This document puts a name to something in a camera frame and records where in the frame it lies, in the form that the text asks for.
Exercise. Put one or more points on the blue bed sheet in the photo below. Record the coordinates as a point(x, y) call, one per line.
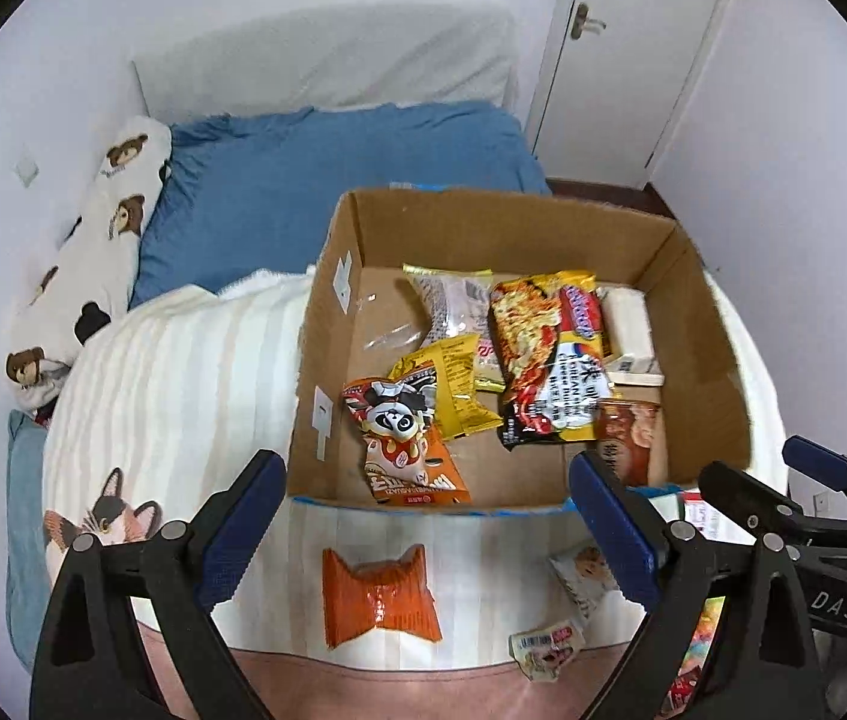
point(246, 193)

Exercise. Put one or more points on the metal door handle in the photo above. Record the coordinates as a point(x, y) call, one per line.
point(583, 22)

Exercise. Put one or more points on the small cat print packet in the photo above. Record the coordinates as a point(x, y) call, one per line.
point(584, 574)

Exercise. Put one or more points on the teal blanket edge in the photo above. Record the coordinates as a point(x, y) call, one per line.
point(22, 539)

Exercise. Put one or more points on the panda print orange snack bag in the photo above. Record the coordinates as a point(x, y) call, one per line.
point(406, 461)

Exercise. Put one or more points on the small white snack packet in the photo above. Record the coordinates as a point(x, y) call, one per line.
point(541, 654)

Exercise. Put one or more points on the clear beige snack packet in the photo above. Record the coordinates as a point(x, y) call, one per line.
point(458, 303)

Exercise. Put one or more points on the white door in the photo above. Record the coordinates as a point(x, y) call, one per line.
point(605, 100)

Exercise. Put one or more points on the yellow chip bag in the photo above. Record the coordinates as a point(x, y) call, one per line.
point(456, 408)

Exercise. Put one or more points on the brown cardboard box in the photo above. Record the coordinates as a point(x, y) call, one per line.
point(363, 316)

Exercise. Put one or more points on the bear print long pillow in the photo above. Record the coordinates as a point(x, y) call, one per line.
point(93, 274)

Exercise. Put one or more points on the colourful gumball candy bag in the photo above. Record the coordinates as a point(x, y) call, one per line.
point(691, 669)

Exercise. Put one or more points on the red white snack packet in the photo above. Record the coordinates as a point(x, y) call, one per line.
point(710, 522)

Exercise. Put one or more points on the striped cream cat blanket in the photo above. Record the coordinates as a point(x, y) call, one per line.
point(166, 407)

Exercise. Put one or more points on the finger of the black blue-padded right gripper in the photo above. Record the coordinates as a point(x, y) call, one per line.
point(836, 468)
point(760, 510)

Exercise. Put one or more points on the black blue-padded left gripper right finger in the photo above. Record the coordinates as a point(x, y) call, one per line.
point(762, 663)

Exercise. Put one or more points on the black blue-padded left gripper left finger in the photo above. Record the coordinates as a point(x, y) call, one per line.
point(91, 661)

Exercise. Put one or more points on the white carton box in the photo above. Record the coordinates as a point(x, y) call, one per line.
point(629, 354)

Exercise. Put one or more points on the white textured pillow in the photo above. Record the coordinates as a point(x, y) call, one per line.
point(339, 57)

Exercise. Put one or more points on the yellow instant noodle packet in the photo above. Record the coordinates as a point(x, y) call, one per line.
point(547, 331)

